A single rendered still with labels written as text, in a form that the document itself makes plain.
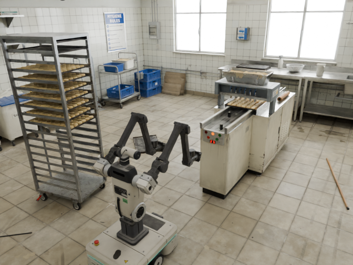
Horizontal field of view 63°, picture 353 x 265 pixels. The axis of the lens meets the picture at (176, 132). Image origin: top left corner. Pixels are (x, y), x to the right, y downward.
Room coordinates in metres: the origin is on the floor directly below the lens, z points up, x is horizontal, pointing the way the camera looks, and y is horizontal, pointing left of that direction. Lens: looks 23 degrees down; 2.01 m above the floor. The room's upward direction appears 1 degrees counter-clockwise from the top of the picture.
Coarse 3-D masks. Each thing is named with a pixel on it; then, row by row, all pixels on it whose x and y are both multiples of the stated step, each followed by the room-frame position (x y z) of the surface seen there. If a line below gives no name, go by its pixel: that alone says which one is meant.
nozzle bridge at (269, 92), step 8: (224, 80) 3.65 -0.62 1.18; (216, 88) 3.58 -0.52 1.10; (224, 88) 3.62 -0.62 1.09; (232, 88) 3.56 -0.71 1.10; (248, 88) 3.44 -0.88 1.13; (256, 88) 3.30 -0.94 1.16; (264, 88) 3.25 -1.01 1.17; (272, 88) 3.21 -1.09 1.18; (240, 96) 3.44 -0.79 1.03; (248, 96) 3.38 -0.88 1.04; (256, 96) 3.36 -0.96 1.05; (264, 96) 3.32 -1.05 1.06; (272, 96) 3.23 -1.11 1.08; (272, 104) 3.29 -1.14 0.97; (272, 112) 3.30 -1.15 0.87
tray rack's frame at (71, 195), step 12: (0, 36) 2.83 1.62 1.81; (12, 36) 2.77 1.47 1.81; (24, 36) 2.72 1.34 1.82; (36, 36) 2.66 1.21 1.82; (48, 36) 2.63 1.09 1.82; (60, 36) 2.68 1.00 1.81; (72, 36) 2.82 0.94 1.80; (12, 72) 2.85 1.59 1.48; (12, 84) 2.83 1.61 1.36; (24, 132) 2.83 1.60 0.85; (48, 168) 3.04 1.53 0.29; (36, 180) 2.84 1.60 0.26; (48, 180) 3.01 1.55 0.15; (72, 180) 3.00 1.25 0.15; (84, 180) 2.99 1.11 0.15; (96, 180) 2.99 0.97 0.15; (48, 192) 2.76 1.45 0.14; (60, 192) 2.75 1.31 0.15; (72, 192) 2.74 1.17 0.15; (84, 192) 2.74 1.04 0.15
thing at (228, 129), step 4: (280, 88) 4.29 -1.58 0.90; (248, 112) 3.22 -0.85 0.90; (252, 112) 3.30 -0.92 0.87; (244, 116) 3.09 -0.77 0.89; (248, 116) 3.21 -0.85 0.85; (236, 120) 2.95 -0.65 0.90; (240, 120) 2.99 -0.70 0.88; (232, 124) 2.84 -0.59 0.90; (236, 124) 2.91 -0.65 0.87; (224, 128) 2.72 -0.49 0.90; (228, 128) 2.73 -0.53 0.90; (232, 128) 2.82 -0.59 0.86; (228, 132) 2.74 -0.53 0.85
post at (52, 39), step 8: (56, 48) 2.61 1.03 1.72; (56, 56) 2.60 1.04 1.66; (56, 64) 2.60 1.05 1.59; (56, 72) 2.60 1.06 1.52; (64, 96) 2.61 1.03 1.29; (64, 104) 2.59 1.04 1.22; (64, 112) 2.60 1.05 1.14; (72, 144) 2.61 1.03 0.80; (72, 152) 2.60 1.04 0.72; (72, 160) 2.60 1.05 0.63; (80, 192) 2.61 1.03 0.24; (80, 200) 2.59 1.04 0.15
